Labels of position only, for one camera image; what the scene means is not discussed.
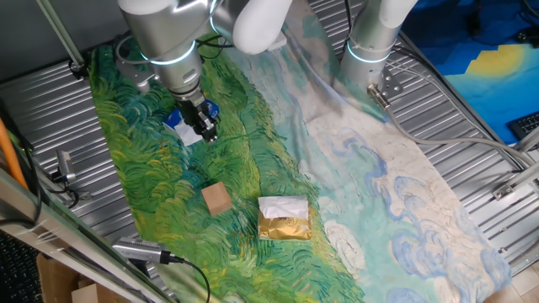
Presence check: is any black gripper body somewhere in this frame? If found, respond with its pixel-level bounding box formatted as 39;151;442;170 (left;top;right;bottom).
174;87;211;124

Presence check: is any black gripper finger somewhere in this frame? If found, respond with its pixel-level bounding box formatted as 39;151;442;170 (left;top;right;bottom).
196;109;221;144
186;116;206;136

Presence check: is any small wooden block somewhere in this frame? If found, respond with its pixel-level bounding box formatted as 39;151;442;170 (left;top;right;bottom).
200;181;233;218

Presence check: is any blue tissue pack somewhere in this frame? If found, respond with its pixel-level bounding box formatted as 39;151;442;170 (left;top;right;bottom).
163;98;221;147

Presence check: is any painted landscape tablecloth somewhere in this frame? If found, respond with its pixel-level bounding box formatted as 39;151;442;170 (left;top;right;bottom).
86;0;515;303

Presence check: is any gold tissue pack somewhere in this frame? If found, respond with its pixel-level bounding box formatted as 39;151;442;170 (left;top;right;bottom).
257;194;314;242

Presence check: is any grey green pole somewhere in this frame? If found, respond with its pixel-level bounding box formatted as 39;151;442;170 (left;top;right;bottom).
35;0;86;73

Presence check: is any silver base mounting plate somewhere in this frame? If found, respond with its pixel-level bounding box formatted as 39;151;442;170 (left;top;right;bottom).
376;66;404;98

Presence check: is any orange tube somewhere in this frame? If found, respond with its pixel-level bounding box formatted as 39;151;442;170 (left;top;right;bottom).
0;116;29;191

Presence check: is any cardboard box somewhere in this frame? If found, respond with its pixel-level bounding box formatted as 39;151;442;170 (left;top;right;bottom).
35;252;132;303

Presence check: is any black keyboard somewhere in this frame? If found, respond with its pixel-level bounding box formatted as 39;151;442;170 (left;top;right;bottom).
0;232;44;303
506;110;539;142

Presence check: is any blue yellow poster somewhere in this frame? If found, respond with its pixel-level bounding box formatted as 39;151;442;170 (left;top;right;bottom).
399;0;539;145

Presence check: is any small silver camera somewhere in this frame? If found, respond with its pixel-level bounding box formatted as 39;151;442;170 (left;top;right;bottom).
56;149;77;183

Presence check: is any silver bar camera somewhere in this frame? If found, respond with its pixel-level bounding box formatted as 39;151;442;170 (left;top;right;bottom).
111;237;173;266

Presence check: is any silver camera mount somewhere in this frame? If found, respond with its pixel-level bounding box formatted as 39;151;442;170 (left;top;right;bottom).
48;167;93;208

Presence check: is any black camera cable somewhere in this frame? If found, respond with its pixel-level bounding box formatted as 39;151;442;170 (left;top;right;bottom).
168;255;212;303

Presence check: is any aluminium frame beam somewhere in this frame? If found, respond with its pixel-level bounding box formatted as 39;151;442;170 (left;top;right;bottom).
0;166;180;303

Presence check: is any grey base cable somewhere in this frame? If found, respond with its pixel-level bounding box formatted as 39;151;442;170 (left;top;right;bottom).
366;82;538;167

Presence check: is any aluminium profile rail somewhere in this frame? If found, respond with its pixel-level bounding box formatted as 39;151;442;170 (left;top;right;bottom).
491;125;539;202

